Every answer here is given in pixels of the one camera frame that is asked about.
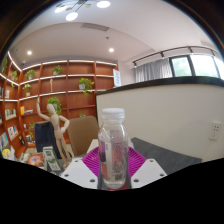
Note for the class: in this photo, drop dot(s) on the tan chair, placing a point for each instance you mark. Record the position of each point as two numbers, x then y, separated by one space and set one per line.
81 133

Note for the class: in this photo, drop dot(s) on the ceiling air vent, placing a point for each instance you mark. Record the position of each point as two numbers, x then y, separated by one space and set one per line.
95 27

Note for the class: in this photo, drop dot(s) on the clear plastic water bottle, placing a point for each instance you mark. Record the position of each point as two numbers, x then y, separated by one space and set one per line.
113 150

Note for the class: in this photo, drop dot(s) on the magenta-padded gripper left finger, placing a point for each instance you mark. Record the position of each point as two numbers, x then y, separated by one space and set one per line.
78 173

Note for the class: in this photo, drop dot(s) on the orange wooden shelf unit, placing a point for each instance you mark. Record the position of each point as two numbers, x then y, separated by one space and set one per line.
73 90

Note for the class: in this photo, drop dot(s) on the grey curtain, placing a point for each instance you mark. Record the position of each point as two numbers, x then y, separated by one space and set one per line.
153 70

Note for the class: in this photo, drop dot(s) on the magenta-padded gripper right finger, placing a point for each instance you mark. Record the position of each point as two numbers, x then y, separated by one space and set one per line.
148 173

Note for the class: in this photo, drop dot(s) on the black-framed window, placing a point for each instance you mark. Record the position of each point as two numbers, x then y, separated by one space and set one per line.
200 65

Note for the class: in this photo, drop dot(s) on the wooden artist mannequin figure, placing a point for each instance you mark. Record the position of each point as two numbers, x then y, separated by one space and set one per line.
58 130

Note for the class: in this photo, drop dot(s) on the white wall socket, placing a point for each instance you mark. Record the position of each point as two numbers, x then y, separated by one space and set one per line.
215 130

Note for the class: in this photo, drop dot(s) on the dark blue chair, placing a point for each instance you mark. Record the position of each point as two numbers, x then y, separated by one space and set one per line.
45 136

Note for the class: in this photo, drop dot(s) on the white wall poster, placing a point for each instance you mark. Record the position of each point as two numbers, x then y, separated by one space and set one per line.
117 78

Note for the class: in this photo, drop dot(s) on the black ceiling track rail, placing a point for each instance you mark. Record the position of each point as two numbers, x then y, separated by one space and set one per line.
173 50

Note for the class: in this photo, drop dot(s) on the recessed ceiling spotlight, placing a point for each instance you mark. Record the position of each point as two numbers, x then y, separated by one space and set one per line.
29 52
111 50

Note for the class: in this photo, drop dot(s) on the green and white carton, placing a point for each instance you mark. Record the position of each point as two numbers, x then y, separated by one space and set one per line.
50 158

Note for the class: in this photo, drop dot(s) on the colourful book stack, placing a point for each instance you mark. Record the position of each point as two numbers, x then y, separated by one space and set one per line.
6 153

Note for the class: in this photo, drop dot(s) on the branched ceiling lamp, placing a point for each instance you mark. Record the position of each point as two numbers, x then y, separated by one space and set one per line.
71 15

